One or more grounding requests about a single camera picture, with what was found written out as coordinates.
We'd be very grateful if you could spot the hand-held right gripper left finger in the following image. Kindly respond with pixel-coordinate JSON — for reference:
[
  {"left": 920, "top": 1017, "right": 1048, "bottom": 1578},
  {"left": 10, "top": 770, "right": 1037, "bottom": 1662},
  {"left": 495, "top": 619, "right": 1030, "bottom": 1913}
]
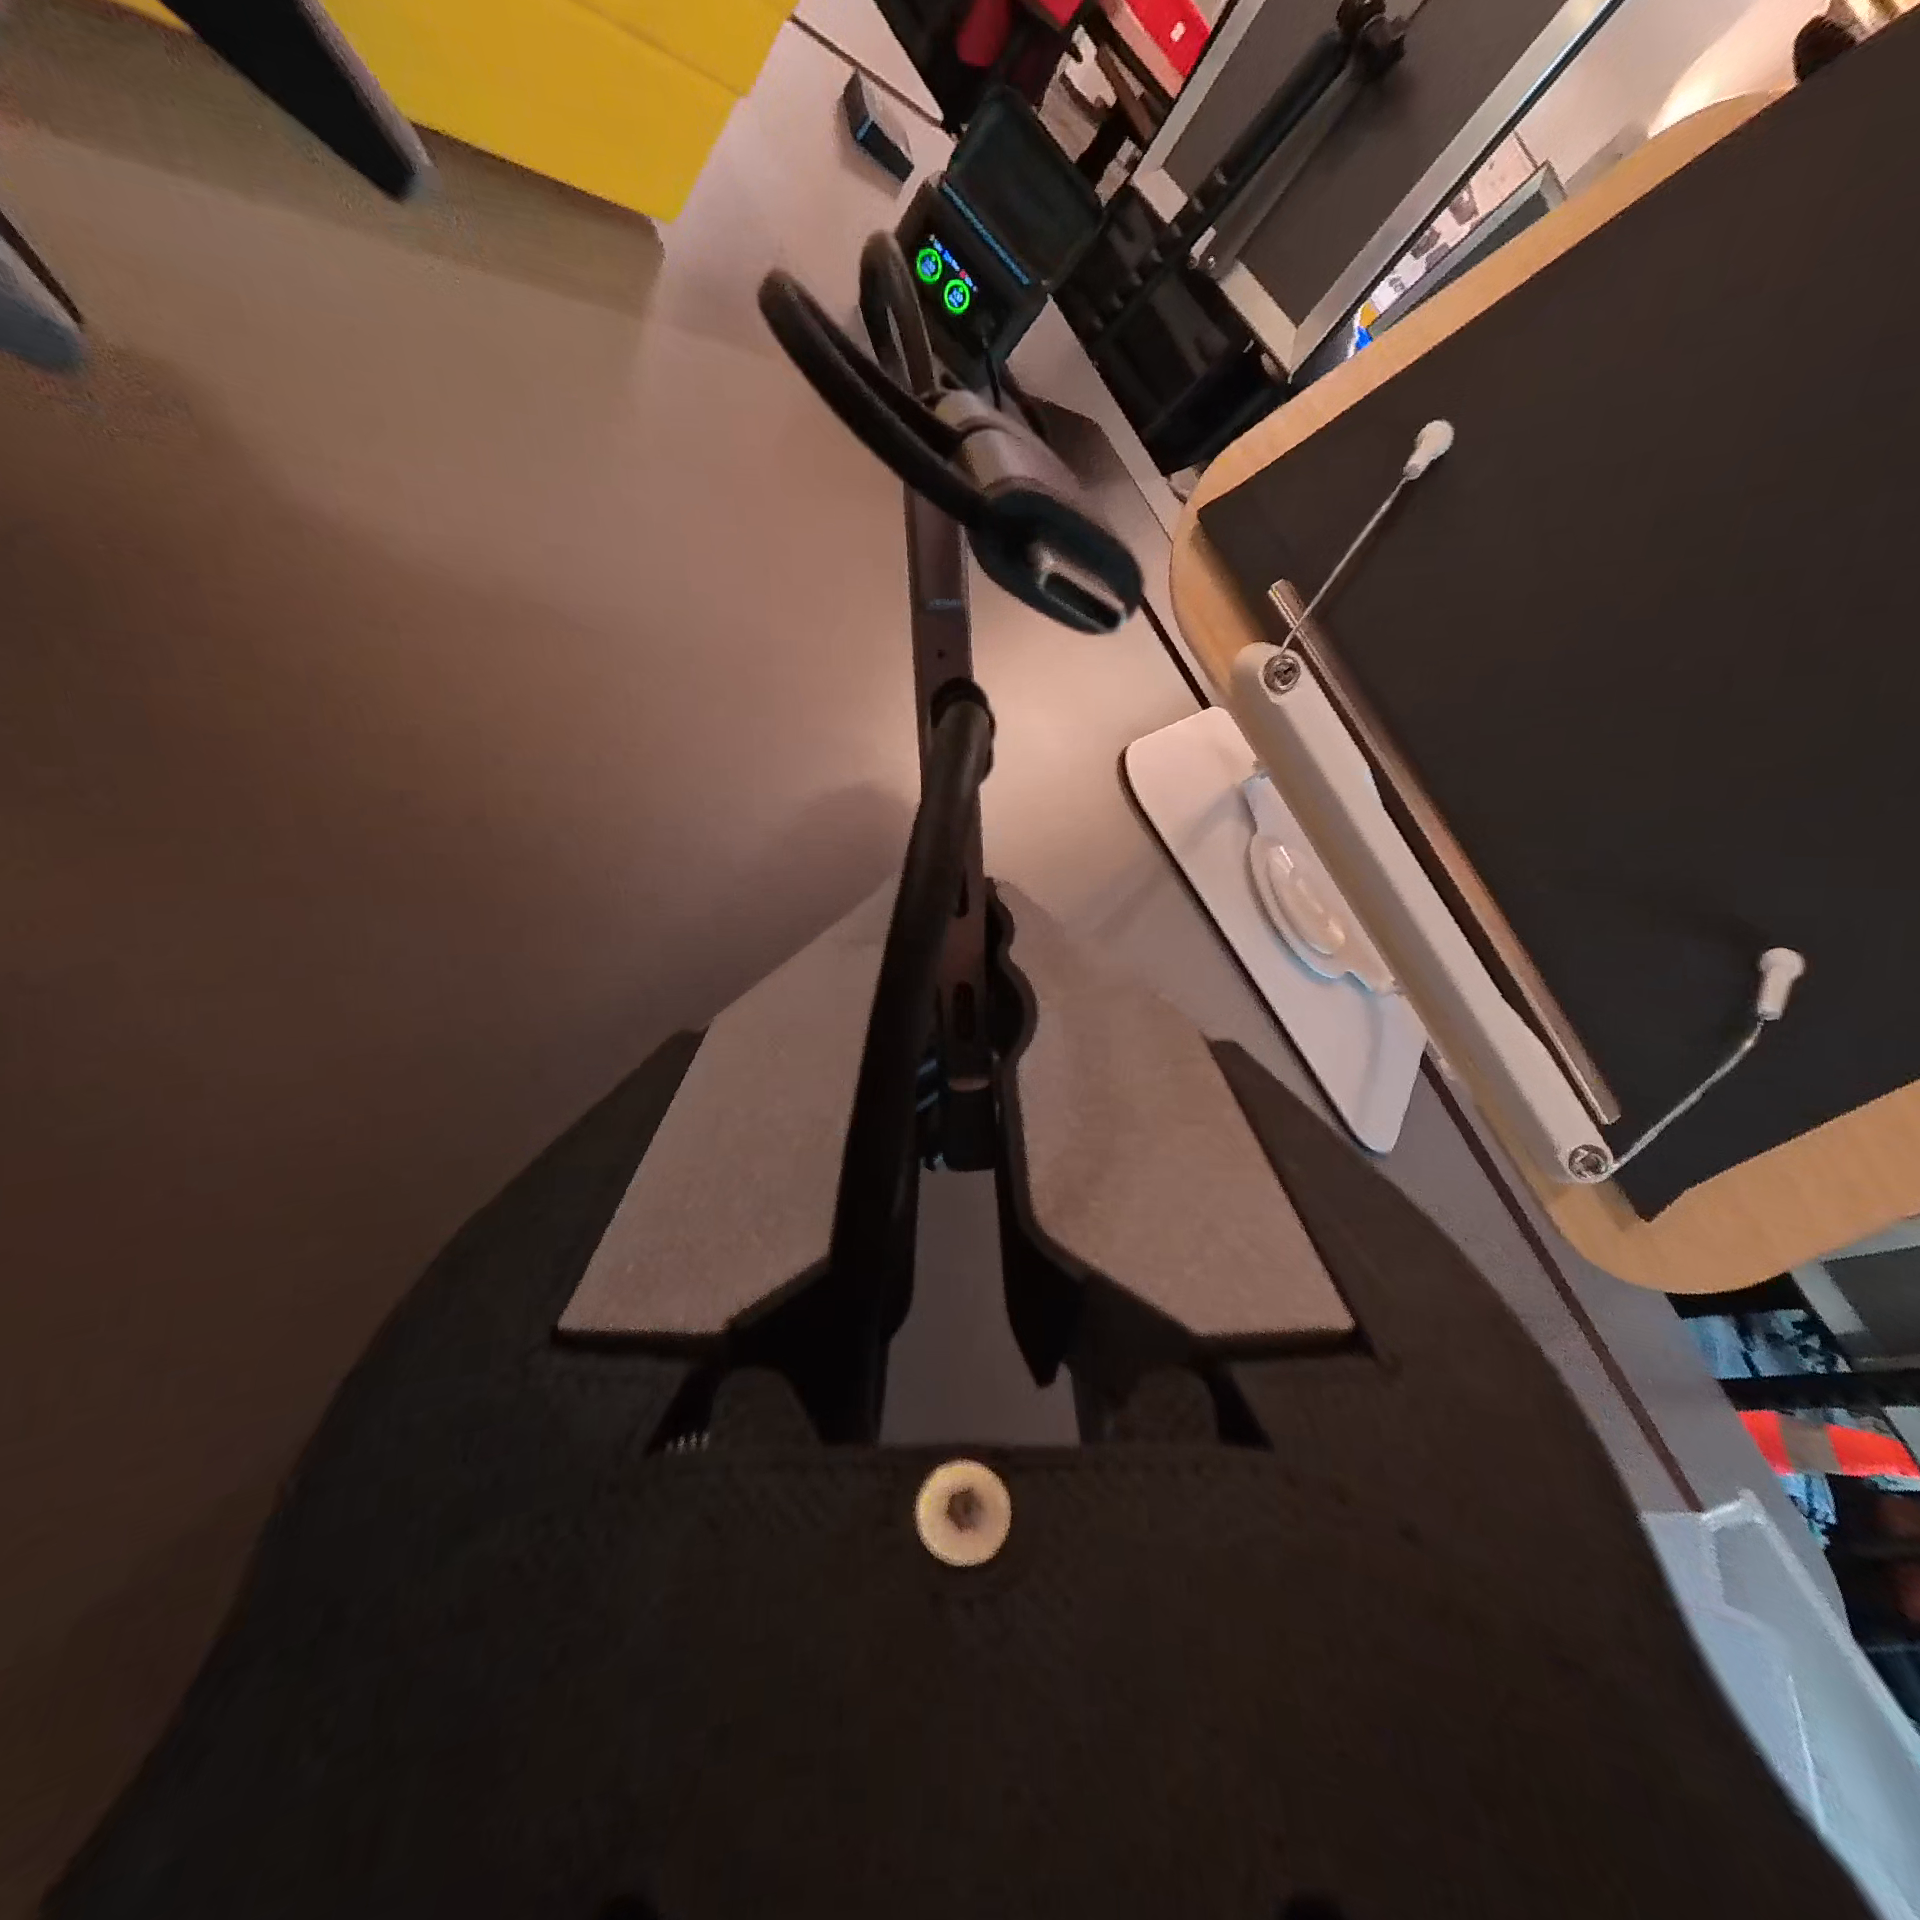
[{"left": 555, "top": 884, "right": 906, "bottom": 1419}]

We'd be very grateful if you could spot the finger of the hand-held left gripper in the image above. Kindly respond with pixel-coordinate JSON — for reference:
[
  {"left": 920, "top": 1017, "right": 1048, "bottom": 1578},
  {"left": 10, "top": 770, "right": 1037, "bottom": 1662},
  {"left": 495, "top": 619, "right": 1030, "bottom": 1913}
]
[
  {"left": 162, "top": 0, "right": 432, "bottom": 201},
  {"left": 0, "top": 211, "right": 88, "bottom": 372}
]

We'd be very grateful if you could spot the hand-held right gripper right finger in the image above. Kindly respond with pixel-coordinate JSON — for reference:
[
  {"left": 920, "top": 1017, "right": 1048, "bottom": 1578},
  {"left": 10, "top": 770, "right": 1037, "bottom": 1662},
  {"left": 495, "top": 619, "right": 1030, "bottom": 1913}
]
[{"left": 984, "top": 882, "right": 1355, "bottom": 1398}]

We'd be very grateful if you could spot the yellow plastic bin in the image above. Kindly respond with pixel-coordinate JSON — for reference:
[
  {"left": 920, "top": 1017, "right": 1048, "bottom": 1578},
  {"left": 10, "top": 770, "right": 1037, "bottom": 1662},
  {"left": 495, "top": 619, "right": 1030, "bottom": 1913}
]
[{"left": 323, "top": 0, "right": 798, "bottom": 225}]

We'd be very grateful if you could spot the white board ledge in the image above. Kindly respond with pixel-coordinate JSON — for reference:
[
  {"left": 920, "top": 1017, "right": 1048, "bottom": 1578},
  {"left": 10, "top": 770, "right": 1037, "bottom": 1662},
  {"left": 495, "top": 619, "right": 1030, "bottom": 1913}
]
[{"left": 1232, "top": 577, "right": 1625, "bottom": 1191}]

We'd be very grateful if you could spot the white stand base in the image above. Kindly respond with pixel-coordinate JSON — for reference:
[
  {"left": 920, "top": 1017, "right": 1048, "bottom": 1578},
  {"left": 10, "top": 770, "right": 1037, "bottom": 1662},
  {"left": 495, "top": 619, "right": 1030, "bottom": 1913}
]
[{"left": 1122, "top": 710, "right": 1426, "bottom": 1156}]

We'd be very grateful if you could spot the small black device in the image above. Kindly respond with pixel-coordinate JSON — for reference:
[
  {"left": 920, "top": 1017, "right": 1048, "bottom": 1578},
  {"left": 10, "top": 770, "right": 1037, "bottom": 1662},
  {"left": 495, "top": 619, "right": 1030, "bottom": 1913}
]
[{"left": 840, "top": 71, "right": 917, "bottom": 178}]

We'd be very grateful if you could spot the black board with wooden rim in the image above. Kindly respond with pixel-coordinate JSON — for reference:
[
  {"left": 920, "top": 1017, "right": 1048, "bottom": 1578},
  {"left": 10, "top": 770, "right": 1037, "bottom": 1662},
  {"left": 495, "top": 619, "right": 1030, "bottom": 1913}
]
[{"left": 1170, "top": 16, "right": 1920, "bottom": 1296}]

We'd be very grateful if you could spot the black charging case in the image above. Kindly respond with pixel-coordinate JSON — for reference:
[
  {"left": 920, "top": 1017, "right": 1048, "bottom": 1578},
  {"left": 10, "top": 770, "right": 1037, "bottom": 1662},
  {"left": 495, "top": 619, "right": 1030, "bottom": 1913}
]
[{"left": 896, "top": 87, "right": 1109, "bottom": 358}]

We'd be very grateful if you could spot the pale plastic box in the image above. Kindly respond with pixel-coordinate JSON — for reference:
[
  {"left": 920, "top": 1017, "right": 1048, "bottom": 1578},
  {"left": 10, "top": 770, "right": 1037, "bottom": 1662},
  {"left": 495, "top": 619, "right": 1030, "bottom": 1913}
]
[{"left": 1641, "top": 1500, "right": 1920, "bottom": 1884}]

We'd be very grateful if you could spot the wire page clip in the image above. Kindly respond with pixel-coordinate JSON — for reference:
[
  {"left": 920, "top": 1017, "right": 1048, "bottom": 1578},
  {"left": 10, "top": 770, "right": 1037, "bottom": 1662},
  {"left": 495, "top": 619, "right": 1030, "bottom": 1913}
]
[
  {"left": 1587, "top": 945, "right": 1814, "bottom": 1182},
  {"left": 1271, "top": 420, "right": 1462, "bottom": 665}
]

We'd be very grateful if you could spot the grey panel with silver frame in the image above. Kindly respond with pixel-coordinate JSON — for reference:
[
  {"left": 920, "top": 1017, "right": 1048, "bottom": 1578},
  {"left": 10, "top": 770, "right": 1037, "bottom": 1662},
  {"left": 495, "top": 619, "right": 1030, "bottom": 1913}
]
[{"left": 1131, "top": 0, "right": 1631, "bottom": 369}]

